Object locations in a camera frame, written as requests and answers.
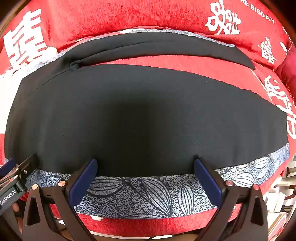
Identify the black pants with patterned lining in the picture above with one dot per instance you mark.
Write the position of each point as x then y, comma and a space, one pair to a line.
143, 115

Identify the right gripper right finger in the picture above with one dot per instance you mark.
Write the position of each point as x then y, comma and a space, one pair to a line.
241, 211

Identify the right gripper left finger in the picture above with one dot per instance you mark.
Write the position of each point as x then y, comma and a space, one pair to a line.
39, 222

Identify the red quilt white characters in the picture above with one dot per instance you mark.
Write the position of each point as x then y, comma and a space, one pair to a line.
249, 25

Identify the person's left hand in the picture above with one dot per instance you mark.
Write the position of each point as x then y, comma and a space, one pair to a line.
18, 216

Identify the red bed cover white characters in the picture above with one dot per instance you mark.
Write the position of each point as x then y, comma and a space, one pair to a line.
208, 69

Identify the dark red pillow gold characters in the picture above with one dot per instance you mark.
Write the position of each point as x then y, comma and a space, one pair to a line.
286, 70

